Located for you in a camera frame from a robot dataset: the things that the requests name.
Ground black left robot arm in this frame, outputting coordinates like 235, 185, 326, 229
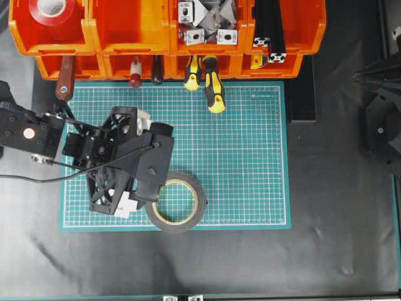
1, 82, 174, 215

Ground orange lower bin wooden handle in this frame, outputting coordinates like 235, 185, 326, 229
35, 55, 107, 81

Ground small yellow black screwdriver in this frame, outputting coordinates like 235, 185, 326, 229
184, 55, 202, 91

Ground green cutting mat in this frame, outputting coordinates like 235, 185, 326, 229
70, 82, 291, 230

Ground orange upper bin red tape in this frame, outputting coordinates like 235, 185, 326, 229
8, 1, 95, 56

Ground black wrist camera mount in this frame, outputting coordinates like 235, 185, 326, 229
115, 122, 174, 193

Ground pile of silver corner brackets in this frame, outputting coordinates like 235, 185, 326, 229
177, 0, 238, 46

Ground black aluminium extrusion short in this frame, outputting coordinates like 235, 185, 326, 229
252, 0, 270, 47

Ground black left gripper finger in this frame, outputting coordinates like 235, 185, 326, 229
134, 181, 163, 203

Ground black cable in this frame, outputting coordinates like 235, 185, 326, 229
0, 149, 151, 183

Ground black handled tool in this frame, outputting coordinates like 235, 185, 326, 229
151, 55, 164, 86

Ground black aluminium extrusion long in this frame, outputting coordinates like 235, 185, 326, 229
264, 0, 286, 63

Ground orange upper bin with extrusions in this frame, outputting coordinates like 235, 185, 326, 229
245, 1, 326, 55

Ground black rack base plate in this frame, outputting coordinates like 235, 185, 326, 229
285, 56, 316, 123

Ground orange upper bin with brackets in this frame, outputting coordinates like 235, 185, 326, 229
169, 1, 251, 56

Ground orange lower bin dark handles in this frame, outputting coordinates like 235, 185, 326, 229
103, 54, 154, 80

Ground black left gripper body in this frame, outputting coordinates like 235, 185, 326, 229
62, 106, 154, 215

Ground red white handled tool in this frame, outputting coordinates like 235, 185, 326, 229
129, 56, 142, 88

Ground red tape roll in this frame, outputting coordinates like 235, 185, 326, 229
28, 0, 78, 27

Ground small yellow handled tool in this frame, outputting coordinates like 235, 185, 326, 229
250, 55, 269, 70

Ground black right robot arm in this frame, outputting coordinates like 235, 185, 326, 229
353, 52, 400, 179

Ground brown wooden handled tool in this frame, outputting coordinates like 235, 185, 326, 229
56, 56, 76, 102

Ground orange lower bin yellow tool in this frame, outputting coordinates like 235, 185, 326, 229
239, 54, 303, 78

